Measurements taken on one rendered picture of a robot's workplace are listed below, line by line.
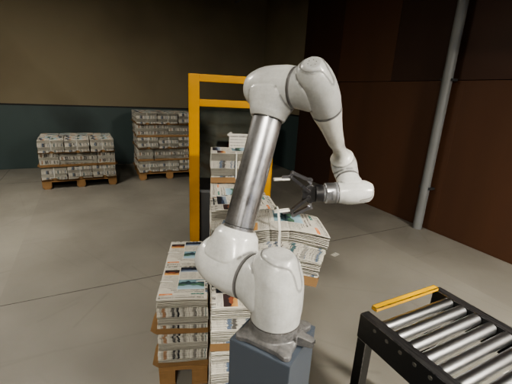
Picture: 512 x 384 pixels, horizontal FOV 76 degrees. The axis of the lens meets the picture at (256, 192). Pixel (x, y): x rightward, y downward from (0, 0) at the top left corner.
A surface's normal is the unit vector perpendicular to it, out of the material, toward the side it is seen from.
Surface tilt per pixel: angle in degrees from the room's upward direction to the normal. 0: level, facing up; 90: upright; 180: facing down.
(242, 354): 90
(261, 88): 75
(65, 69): 90
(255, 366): 90
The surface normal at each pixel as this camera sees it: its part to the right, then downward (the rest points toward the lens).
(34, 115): 0.45, 0.28
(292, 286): 0.45, 0.03
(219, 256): -0.47, -0.21
